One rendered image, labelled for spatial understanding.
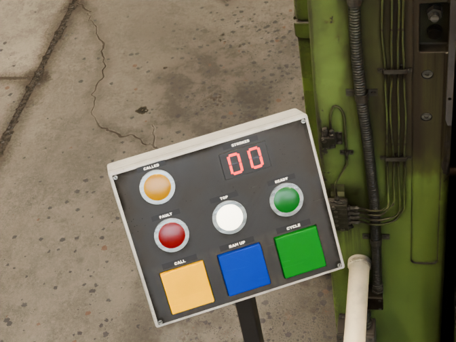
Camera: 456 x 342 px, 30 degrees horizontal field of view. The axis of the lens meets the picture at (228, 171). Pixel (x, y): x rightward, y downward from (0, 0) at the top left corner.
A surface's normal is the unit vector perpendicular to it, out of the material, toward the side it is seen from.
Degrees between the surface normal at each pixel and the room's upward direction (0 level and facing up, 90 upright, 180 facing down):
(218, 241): 60
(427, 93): 90
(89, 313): 0
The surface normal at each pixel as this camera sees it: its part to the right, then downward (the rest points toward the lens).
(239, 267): 0.16, 0.20
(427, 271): -0.16, 0.70
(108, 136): -0.15, -0.71
